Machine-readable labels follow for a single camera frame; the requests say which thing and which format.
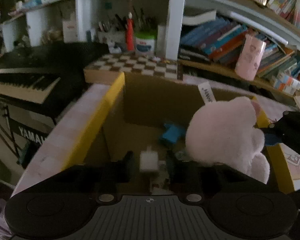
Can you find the pink pig plush toy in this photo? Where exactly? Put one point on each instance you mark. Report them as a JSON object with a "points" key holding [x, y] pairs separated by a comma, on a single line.
{"points": [[222, 135]]}

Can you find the blue plastic toy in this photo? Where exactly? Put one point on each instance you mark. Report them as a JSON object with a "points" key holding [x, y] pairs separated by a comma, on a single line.
{"points": [[171, 133]]}

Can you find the red slender tube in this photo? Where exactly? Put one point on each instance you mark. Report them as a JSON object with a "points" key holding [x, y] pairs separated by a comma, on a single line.
{"points": [[129, 35]]}

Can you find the checkered game board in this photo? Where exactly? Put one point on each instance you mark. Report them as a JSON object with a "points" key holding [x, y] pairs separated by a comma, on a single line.
{"points": [[140, 66]]}

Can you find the white red-label carton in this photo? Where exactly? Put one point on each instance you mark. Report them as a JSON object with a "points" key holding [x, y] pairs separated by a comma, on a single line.
{"points": [[70, 30]]}

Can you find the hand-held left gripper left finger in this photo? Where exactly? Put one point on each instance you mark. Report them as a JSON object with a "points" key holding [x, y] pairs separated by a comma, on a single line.
{"points": [[127, 165]]}

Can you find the yellow cardboard box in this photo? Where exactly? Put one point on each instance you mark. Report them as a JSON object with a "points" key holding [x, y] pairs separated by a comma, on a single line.
{"points": [[145, 100]]}

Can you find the white charger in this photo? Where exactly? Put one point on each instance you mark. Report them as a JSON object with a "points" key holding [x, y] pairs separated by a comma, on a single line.
{"points": [[148, 161]]}

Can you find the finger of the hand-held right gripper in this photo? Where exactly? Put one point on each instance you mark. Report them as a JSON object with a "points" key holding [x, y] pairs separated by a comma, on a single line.
{"points": [[271, 140]]}

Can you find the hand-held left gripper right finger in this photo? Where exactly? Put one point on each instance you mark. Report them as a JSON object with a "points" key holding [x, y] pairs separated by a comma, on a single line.
{"points": [[171, 166]]}

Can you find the white bookshelf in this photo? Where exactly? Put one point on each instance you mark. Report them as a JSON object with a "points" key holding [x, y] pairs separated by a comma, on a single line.
{"points": [[176, 17]]}

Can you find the pen holder with pens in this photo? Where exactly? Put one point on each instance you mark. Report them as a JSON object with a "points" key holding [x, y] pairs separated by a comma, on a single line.
{"points": [[110, 33]]}

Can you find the orange white box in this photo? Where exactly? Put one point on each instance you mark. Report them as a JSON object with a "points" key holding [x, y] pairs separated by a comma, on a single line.
{"points": [[290, 80], [278, 86]]}

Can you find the white bar lamp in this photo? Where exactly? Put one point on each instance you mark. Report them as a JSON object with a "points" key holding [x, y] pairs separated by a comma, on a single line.
{"points": [[255, 27]]}

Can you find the black piano keyboard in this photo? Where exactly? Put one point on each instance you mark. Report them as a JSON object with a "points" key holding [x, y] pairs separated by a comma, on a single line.
{"points": [[22, 85]]}

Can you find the pink printed desktop cloth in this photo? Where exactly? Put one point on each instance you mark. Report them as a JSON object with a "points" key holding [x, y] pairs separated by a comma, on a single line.
{"points": [[72, 130]]}

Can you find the green lid jar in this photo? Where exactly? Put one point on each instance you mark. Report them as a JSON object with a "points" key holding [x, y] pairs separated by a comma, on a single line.
{"points": [[145, 43]]}

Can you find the pink cylinder cup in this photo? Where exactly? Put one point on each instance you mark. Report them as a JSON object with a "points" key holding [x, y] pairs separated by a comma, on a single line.
{"points": [[250, 57]]}

